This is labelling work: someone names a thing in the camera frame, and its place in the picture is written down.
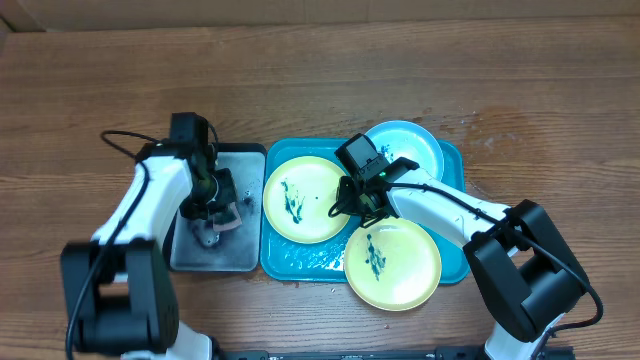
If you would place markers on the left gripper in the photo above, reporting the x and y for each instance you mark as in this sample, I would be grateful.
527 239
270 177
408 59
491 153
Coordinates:
229 195

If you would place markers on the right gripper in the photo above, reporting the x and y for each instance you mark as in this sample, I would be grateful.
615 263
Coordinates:
351 201

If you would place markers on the pink green sponge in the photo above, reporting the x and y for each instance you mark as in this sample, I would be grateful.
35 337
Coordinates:
225 218

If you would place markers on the light blue plate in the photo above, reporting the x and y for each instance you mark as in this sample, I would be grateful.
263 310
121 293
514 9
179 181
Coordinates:
398 138

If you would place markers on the yellow plate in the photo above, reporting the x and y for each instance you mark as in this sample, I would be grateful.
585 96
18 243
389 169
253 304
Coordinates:
394 265
298 196

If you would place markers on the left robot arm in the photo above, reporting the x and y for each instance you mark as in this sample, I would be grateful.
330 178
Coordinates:
119 297

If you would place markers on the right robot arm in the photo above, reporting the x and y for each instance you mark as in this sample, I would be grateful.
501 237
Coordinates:
526 273

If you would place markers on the black metal sponge tray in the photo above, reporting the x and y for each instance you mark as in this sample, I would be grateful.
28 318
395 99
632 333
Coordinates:
193 246

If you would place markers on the teal plastic tray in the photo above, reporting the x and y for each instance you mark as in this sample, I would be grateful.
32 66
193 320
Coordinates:
288 261

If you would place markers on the yellow plate front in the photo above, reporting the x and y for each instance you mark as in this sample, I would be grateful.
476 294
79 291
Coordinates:
394 265

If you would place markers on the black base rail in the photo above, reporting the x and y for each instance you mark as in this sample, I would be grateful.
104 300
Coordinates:
440 353

